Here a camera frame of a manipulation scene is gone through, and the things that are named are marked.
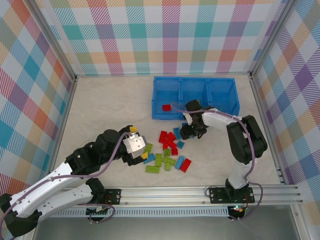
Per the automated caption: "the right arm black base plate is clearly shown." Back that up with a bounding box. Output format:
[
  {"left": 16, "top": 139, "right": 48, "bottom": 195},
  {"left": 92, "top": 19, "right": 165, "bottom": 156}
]
[{"left": 208, "top": 186, "right": 256, "bottom": 205}]

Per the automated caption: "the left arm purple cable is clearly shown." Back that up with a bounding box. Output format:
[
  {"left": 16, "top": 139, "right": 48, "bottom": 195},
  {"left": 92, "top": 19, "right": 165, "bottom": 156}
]
[{"left": 0, "top": 131, "right": 137, "bottom": 236}]

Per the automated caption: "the aluminium frame leg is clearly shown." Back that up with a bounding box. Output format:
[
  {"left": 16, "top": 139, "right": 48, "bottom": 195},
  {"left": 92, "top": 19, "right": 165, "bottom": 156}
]
[{"left": 289, "top": 203, "right": 311, "bottom": 240}]

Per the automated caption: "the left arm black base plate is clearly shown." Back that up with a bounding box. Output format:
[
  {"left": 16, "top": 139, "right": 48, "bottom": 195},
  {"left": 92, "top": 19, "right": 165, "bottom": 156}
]
[{"left": 103, "top": 188, "right": 123, "bottom": 205}]

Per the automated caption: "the aluminium frame post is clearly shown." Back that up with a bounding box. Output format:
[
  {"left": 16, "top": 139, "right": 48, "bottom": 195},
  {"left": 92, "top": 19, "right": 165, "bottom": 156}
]
[
  {"left": 31, "top": 0, "right": 78, "bottom": 81},
  {"left": 249, "top": 0, "right": 299, "bottom": 77}
]

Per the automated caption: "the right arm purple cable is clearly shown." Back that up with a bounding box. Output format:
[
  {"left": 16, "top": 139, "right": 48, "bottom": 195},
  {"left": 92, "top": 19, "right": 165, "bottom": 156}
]
[{"left": 171, "top": 102, "right": 263, "bottom": 223}]

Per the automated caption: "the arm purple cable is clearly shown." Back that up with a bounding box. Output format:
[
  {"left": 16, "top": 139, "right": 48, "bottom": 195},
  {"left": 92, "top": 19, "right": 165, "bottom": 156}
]
[
  {"left": 171, "top": 102, "right": 263, "bottom": 223},
  {"left": 0, "top": 131, "right": 137, "bottom": 236}
]

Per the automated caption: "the aluminium frame rail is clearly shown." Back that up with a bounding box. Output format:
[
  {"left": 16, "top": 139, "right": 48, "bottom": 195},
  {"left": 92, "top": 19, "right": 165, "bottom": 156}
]
[
  {"left": 74, "top": 73, "right": 253, "bottom": 79},
  {"left": 249, "top": 74, "right": 288, "bottom": 187},
  {"left": 51, "top": 76, "right": 78, "bottom": 175}
]

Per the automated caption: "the white slotted cable duct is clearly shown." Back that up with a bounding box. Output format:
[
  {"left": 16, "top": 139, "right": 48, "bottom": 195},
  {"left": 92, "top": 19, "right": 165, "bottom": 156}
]
[{"left": 47, "top": 208, "right": 230, "bottom": 218}]

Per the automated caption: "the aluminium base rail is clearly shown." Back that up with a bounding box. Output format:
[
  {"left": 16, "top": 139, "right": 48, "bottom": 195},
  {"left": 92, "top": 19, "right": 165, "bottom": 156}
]
[{"left": 58, "top": 185, "right": 304, "bottom": 206}]

